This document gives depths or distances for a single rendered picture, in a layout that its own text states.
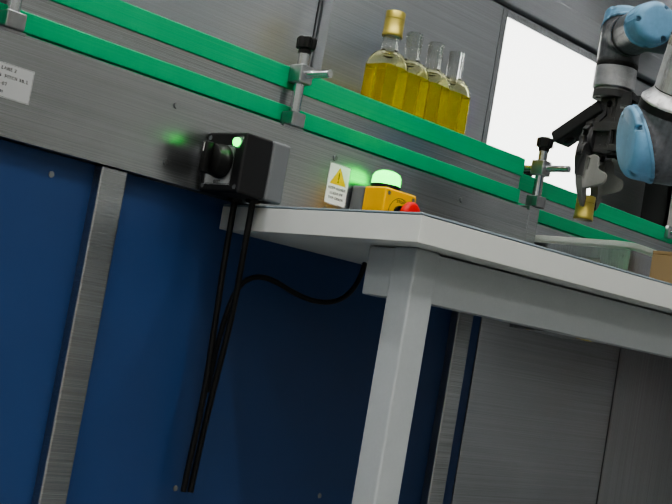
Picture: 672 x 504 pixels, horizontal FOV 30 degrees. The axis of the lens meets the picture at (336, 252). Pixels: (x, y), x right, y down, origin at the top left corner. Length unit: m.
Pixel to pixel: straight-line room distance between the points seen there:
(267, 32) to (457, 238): 0.80
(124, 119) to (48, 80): 0.12
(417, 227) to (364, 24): 0.91
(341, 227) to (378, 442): 0.26
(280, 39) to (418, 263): 0.80
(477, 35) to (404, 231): 1.14
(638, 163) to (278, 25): 0.65
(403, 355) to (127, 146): 0.44
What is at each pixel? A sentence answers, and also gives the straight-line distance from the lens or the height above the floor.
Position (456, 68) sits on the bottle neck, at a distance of 2.27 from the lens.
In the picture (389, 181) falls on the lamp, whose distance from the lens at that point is 1.85.
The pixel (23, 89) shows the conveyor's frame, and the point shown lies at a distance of 1.52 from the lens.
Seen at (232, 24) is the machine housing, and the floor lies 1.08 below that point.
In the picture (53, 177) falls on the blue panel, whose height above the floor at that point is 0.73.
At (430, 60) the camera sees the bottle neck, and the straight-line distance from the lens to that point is 2.23.
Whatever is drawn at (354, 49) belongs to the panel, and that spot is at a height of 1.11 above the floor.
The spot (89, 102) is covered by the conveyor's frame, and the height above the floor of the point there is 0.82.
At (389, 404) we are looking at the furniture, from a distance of 1.47.
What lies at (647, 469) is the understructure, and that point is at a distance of 3.02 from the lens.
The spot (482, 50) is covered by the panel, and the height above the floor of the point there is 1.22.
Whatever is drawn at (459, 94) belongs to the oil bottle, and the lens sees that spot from 2.25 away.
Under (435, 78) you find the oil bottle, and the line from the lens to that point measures 2.21.
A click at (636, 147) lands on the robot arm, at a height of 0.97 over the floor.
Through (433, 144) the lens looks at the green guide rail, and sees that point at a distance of 2.03.
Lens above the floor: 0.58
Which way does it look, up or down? 4 degrees up
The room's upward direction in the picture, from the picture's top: 10 degrees clockwise
